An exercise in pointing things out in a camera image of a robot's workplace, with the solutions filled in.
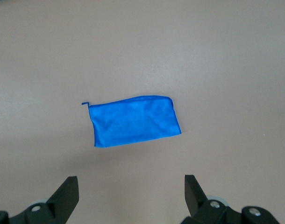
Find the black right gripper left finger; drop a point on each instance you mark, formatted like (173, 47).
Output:
(63, 198)

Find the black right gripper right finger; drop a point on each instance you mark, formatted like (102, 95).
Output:
(195, 198)

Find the blue microfibre towel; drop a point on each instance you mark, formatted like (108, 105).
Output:
(135, 121)

